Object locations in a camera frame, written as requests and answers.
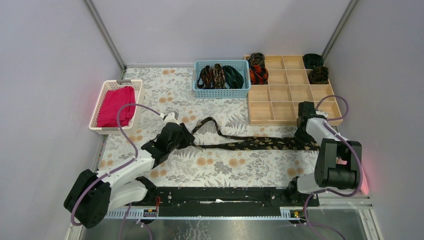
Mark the dark floral necktie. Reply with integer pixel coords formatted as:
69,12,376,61
190,117,320,151

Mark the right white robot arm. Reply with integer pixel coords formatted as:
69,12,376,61
286,101,364,206

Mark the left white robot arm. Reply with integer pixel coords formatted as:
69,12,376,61
63,122,195,229

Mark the wooden compartment tray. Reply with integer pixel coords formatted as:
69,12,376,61
247,55,342,126

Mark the rolled olive patterned tie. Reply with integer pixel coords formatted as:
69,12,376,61
308,66,329,85

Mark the floral table mat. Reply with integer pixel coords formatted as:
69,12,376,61
97,67,318,187

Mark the rolled dark green tie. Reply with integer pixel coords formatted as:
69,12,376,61
302,53,324,69

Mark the rolled orange black tie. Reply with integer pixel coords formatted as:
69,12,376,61
249,65,269,85

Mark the white plastic basket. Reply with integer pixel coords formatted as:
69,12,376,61
89,79,145,135

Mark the red folded cloth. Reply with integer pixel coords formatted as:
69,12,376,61
97,86,136,128

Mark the blue plastic basket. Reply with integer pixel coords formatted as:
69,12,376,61
192,60,251,99

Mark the brown striped tie in basket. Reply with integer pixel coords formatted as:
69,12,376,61
196,65,214,90

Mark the rolled dark striped tie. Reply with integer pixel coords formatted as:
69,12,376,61
247,52,266,67

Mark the brown patterned tie in basket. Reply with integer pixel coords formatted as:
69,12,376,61
212,63,226,89

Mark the dark green tie in basket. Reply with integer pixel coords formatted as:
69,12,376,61
222,65,244,89

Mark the pink cloth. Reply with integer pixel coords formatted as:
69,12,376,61
337,157,370,196

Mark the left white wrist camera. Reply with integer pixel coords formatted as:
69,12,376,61
160,111,180,125

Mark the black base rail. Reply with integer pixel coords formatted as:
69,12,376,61
133,186,320,217

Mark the grey slotted cable duct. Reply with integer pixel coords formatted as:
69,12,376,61
126,208,303,221

